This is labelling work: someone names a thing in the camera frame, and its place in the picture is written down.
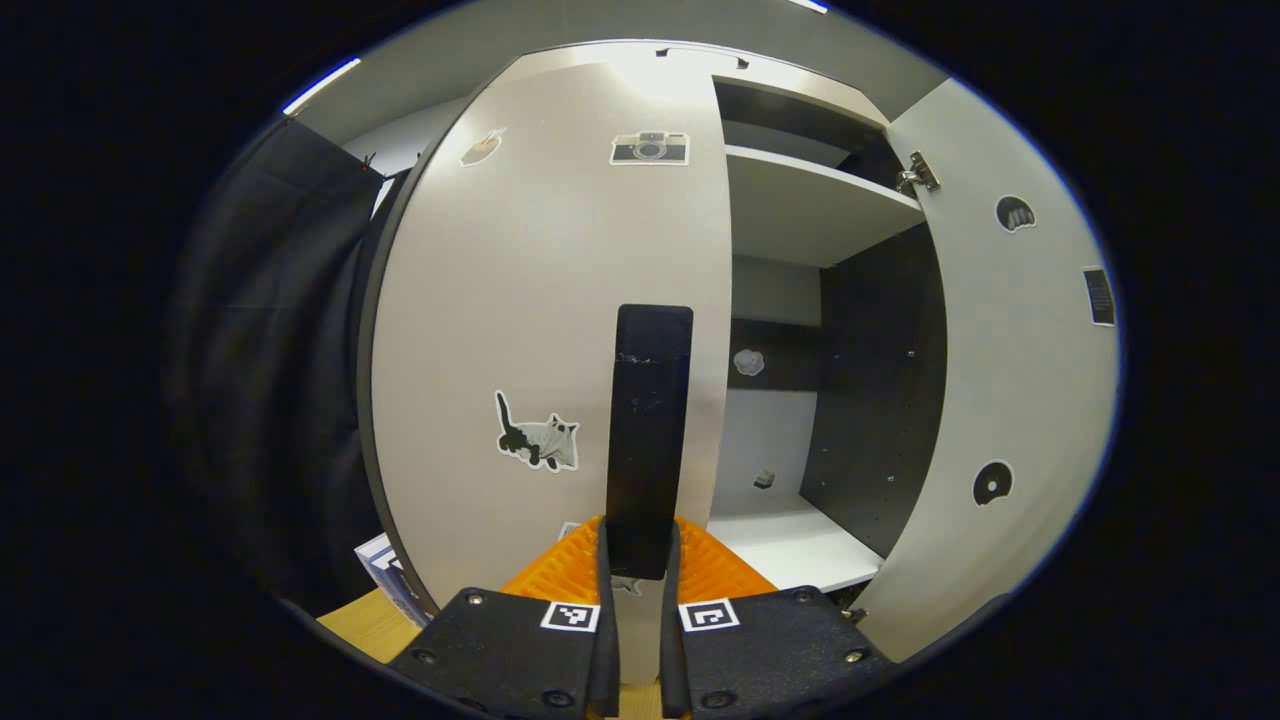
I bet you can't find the black door handle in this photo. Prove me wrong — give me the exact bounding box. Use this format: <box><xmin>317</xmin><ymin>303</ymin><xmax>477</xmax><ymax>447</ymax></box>
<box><xmin>605</xmin><ymin>304</ymin><xmax>695</xmax><ymax>581</ymax></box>

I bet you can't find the beige door black cat sticker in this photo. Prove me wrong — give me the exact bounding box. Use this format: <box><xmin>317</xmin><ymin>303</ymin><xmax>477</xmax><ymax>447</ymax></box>
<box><xmin>855</xmin><ymin>78</ymin><xmax>1123</xmax><ymax>663</ymax></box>

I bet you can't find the white cabinet shelf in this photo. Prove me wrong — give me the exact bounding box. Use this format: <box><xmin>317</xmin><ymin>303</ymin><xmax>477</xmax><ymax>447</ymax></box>
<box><xmin>725</xmin><ymin>145</ymin><xmax>926</xmax><ymax>269</ymax></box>

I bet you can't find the black backdrop cloth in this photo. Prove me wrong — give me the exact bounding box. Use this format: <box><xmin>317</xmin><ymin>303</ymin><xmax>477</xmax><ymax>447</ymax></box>
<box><xmin>165</xmin><ymin>118</ymin><xmax>441</xmax><ymax>621</ymax></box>

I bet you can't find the white book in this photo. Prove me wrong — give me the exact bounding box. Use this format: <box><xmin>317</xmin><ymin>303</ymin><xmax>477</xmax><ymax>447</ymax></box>
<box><xmin>353</xmin><ymin>533</ymin><xmax>401</xmax><ymax>601</ymax></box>

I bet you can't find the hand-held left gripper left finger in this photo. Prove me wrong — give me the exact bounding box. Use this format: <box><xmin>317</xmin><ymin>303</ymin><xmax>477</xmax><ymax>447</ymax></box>
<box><xmin>385</xmin><ymin>515</ymin><xmax>621</xmax><ymax>719</ymax></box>

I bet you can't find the beige door camera sticker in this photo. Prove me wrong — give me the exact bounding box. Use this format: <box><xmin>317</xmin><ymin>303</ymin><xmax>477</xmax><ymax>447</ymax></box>
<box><xmin>370</xmin><ymin>62</ymin><xmax>736</xmax><ymax>691</ymax></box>

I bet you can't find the dark blue book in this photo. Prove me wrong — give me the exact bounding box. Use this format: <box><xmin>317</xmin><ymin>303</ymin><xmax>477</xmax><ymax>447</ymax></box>
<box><xmin>375</xmin><ymin>555</ymin><xmax>433</xmax><ymax>629</ymax></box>

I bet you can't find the beige double-door shoe cabinet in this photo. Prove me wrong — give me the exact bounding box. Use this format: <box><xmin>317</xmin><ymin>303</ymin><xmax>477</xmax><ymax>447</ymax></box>
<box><xmin>355</xmin><ymin>38</ymin><xmax>1123</xmax><ymax>691</ymax></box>

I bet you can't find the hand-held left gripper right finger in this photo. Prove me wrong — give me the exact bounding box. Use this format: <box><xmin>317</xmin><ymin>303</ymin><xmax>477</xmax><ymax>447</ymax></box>
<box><xmin>660</xmin><ymin>515</ymin><xmax>896</xmax><ymax>719</ymax></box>

